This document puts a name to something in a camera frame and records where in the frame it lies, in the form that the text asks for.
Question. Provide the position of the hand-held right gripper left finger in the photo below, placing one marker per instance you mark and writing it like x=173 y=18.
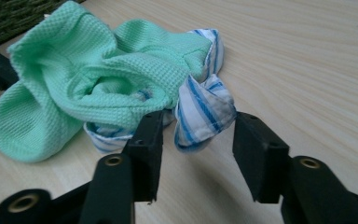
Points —
x=147 y=155

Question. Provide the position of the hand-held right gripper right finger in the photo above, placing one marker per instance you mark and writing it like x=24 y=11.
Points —
x=259 y=161

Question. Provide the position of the green woven basket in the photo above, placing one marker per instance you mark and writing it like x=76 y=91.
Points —
x=15 y=15

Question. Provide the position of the mint green garment striped lining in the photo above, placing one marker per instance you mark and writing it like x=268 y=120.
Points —
x=84 y=77

